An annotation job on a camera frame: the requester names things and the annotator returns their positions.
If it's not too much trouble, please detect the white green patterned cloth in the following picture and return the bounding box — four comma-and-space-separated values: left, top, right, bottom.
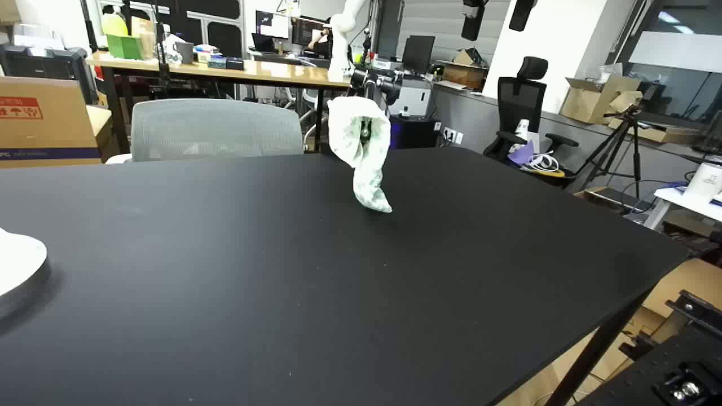
326, 95, 394, 217

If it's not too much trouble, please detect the purple cloth bundle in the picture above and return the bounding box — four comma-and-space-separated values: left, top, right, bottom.
507, 142, 541, 169

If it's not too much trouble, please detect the small brown cardboard box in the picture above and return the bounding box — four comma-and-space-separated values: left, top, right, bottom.
440, 48, 489, 95

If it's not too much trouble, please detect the black computer monitor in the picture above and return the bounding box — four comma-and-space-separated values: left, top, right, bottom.
399, 34, 437, 76

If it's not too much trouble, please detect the black office chair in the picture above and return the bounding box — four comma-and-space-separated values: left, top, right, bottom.
483, 53, 583, 164

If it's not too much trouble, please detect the open cardboard box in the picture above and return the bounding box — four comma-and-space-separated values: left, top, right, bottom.
557, 72, 645, 125

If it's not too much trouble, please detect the white spray bottle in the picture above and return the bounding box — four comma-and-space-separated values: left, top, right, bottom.
514, 116, 535, 146

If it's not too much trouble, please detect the dark blue box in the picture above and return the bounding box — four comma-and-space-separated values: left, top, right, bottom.
389, 113, 440, 151

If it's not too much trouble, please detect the wooden desk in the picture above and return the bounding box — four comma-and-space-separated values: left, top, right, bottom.
91, 52, 354, 155

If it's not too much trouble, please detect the white side table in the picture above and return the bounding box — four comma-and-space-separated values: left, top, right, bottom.
643, 160, 722, 234

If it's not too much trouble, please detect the grey mesh chair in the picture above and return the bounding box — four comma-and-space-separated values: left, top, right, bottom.
129, 96, 306, 164

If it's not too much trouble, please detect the flat cardboard sheet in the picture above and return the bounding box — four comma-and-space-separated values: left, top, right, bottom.
495, 256, 722, 406

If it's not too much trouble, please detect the green yellow container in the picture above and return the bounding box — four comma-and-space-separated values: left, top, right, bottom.
99, 11, 146, 60

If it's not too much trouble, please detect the black printer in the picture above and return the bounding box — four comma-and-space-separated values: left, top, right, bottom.
0, 42, 95, 83

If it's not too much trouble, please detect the large brown cardboard box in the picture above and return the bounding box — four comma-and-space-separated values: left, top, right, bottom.
0, 73, 113, 169

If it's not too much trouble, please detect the white round plate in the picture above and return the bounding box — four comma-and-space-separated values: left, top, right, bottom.
0, 228, 52, 320

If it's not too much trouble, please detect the black camera tripod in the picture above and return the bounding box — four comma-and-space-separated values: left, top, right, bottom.
570, 103, 647, 202

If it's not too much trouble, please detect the black metal equipment frame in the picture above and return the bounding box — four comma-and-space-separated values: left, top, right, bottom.
575, 290, 722, 406

